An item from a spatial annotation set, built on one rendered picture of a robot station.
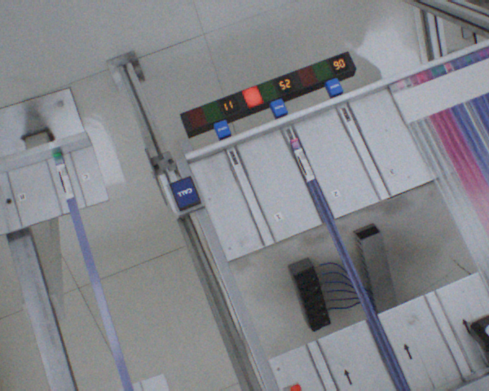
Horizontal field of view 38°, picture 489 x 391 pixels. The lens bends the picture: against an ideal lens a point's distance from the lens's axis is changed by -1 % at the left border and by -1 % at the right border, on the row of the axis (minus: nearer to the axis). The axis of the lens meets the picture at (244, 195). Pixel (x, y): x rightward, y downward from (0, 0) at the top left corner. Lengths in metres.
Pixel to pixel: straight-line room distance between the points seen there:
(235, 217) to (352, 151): 0.24
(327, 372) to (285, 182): 0.33
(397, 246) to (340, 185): 0.41
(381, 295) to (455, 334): 0.41
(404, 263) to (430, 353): 0.46
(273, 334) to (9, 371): 1.03
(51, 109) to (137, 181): 0.32
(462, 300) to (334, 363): 0.25
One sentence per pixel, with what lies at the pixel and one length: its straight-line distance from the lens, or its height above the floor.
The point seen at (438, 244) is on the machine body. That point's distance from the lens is 1.70.
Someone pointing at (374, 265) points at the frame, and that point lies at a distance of 1.59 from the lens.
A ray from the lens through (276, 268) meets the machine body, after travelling 1.56.
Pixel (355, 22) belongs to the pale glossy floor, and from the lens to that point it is 2.10.
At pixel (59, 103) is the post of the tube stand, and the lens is 1.97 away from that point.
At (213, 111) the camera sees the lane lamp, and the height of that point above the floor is 0.66.
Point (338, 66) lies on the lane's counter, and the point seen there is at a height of 0.66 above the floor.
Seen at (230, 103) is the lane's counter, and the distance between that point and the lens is 1.33.
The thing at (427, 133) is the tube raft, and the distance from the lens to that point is 1.33.
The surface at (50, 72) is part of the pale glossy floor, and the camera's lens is 1.95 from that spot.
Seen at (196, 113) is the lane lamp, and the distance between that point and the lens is 1.32.
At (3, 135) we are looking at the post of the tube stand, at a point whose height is 0.01.
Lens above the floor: 1.88
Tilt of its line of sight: 60 degrees down
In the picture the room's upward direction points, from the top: 149 degrees clockwise
